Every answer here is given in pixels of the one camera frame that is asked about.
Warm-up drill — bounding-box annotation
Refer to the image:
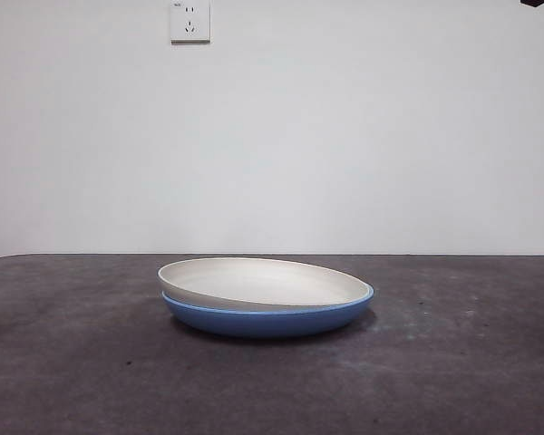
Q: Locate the blue round plate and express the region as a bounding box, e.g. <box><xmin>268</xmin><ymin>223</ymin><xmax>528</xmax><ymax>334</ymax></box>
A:
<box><xmin>160</xmin><ymin>285</ymin><xmax>375</xmax><ymax>339</ymax></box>

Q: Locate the white wall socket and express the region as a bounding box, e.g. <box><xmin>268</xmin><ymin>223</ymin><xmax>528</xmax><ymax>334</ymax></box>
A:
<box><xmin>170</xmin><ymin>0</ymin><xmax>211</xmax><ymax>45</ymax></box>

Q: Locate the white round plate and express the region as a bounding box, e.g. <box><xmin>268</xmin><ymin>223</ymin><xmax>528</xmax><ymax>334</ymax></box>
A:
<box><xmin>157</xmin><ymin>256</ymin><xmax>373</xmax><ymax>313</ymax></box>

